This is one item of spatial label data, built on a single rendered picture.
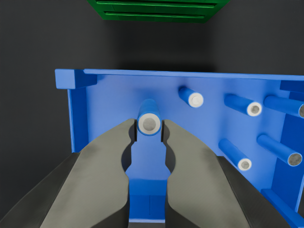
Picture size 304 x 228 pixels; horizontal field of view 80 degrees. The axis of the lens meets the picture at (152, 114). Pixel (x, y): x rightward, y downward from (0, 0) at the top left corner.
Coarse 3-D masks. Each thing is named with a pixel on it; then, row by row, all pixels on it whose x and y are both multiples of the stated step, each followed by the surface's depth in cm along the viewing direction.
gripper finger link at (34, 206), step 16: (64, 160) 8; (48, 176) 8; (64, 176) 8; (32, 192) 7; (48, 192) 7; (16, 208) 6; (32, 208) 6; (48, 208) 6; (0, 224) 6; (16, 224) 6; (32, 224) 6
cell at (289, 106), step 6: (270, 96) 26; (276, 96) 25; (264, 102) 26; (270, 102) 25; (276, 102) 24; (282, 102) 23; (288, 102) 22; (294, 102) 21; (300, 102) 21; (270, 108) 26; (276, 108) 24; (282, 108) 23; (288, 108) 22; (294, 108) 21; (300, 108) 20; (294, 114) 21; (300, 114) 20
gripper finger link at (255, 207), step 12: (216, 156) 9; (228, 168) 8; (228, 180) 8; (240, 180) 8; (240, 192) 7; (252, 192) 7; (240, 204) 7; (252, 204) 7; (264, 204) 7; (252, 216) 6; (264, 216) 6; (276, 216) 6
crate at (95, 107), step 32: (96, 96) 26; (128, 96) 26; (160, 96) 26; (224, 96) 26; (256, 96) 26; (288, 96) 26; (96, 128) 27; (192, 128) 27; (224, 128) 27; (256, 128) 27; (288, 128) 26; (160, 160) 28; (256, 160) 29; (160, 192) 30; (288, 192) 26
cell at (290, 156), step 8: (264, 136) 27; (264, 144) 26; (272, 144) 24; (280, 144) 24; (272, 152) 24; (280, 152) 23; (288, 152) 22; (296, 152) 21; (288, 160) 22; (296, 160) 22
